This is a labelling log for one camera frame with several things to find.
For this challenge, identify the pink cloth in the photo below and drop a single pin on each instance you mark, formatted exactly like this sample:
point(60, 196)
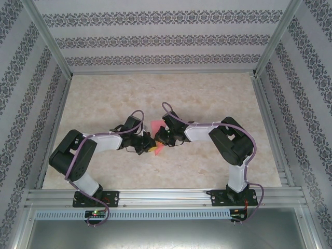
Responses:
point(157, 125)

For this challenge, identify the right black-white robot arm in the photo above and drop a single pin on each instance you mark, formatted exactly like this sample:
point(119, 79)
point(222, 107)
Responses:
point(199, 132)

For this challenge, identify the left black-white robot arm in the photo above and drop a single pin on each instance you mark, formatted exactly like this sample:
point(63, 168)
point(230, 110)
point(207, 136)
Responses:
point(107, 142)

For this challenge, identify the grey metal sheet panel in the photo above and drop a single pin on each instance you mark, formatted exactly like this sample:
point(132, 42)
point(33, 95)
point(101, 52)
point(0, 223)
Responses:
point(166, 233)

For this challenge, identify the aluminium mounting rail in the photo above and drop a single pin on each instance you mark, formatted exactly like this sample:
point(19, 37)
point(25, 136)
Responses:
point(166, 197)

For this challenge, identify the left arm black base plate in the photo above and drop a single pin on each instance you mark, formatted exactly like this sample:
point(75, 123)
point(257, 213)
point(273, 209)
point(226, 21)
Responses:
point(114, 198)

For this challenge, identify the aluminium side rail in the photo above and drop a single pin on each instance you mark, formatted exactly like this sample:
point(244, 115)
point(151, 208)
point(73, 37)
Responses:
point(263, 103)
point(61, 103)

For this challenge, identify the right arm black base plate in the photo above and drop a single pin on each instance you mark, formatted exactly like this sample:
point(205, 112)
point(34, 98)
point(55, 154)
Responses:
point(216, 199)

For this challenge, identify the aluminium frame post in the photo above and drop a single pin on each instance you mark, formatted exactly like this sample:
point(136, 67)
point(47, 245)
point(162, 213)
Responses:
point(49, 39)
point(276, 39)

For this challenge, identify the aluminium frame beam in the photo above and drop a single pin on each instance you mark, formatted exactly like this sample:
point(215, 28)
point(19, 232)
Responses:
point(311, 228)
point(20, 228)

